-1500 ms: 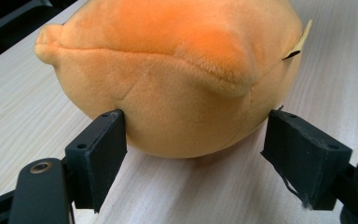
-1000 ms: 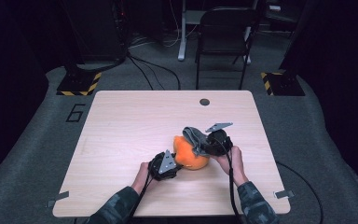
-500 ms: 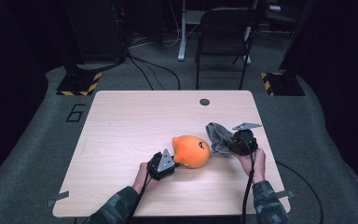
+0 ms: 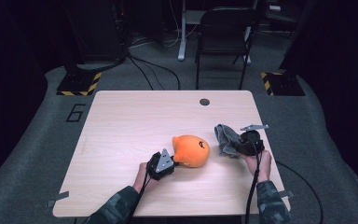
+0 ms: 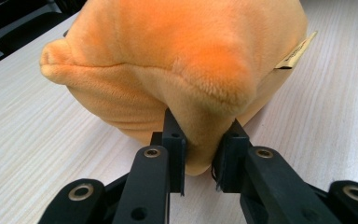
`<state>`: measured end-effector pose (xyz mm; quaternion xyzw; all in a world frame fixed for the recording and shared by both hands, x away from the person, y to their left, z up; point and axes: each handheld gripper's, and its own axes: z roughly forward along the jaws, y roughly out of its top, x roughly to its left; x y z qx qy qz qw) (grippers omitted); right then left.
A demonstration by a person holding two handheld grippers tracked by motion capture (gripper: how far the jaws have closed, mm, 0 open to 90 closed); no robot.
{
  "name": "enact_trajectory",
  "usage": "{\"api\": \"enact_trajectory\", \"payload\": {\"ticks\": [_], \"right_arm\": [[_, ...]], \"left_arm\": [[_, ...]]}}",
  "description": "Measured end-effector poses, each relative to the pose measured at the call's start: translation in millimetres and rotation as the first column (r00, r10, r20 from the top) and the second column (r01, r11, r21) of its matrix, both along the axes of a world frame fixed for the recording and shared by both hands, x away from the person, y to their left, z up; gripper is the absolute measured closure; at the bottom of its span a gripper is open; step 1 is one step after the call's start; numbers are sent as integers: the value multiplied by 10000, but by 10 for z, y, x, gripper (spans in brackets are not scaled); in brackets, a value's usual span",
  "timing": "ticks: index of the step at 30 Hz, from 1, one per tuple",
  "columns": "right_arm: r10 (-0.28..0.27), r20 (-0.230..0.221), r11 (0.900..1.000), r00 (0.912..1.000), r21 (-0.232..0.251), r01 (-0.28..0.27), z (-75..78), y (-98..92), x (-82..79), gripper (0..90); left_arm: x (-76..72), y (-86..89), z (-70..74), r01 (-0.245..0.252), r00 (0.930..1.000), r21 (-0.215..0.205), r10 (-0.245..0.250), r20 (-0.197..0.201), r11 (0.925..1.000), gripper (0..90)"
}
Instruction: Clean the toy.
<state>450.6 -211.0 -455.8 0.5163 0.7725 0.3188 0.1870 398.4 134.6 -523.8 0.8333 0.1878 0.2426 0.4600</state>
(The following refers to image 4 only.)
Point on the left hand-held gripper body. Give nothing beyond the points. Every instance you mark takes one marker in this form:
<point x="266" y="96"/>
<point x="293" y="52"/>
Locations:
<point x="161" y="165"/>

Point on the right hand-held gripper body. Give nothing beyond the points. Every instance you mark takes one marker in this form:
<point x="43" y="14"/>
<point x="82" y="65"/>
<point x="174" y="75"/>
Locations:
<point x="251" y="143"/>

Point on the orange plush toy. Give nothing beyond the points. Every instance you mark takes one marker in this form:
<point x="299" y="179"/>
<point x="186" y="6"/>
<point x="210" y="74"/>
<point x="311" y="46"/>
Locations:
<point x="191" y="151"/>

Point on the grey towel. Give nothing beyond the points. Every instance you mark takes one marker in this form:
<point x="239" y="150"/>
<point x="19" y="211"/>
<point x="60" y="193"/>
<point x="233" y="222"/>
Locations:
<point x="227" y="141"/>

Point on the person's right hand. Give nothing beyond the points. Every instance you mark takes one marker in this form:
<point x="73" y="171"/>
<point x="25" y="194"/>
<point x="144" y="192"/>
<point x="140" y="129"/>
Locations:
<point x="261" y="165"/>

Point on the person's left hand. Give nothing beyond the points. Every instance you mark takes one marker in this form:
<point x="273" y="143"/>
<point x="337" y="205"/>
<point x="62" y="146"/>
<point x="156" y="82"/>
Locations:
<point x="143" y="180"/>

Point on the grey tape strip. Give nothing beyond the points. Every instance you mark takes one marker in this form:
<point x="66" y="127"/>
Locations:
<point x="286" y="194"/>
<point x="57" y="197"/>

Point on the grey table grommet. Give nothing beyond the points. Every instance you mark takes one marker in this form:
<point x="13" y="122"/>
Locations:
<point x="204" y="101"/>

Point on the black striped stand base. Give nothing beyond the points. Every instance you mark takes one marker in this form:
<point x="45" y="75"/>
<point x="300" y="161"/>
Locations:
<point x="284" y="84"/>
<point x="77" y="84"/>

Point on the black tape floor mark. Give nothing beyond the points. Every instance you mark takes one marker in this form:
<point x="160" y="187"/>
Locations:
<point x="76" y="113"/>

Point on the black folding chair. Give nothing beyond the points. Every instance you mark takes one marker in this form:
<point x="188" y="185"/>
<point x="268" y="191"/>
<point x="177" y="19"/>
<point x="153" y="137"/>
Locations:
<point x="223" y="34"/>

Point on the white desk leg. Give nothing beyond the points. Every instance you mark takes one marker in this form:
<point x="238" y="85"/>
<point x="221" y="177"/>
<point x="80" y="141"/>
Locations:
<point x="182" y="34"/>

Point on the black cabinet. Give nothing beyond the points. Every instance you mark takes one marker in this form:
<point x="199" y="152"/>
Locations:
<point x="96" y="31"/>

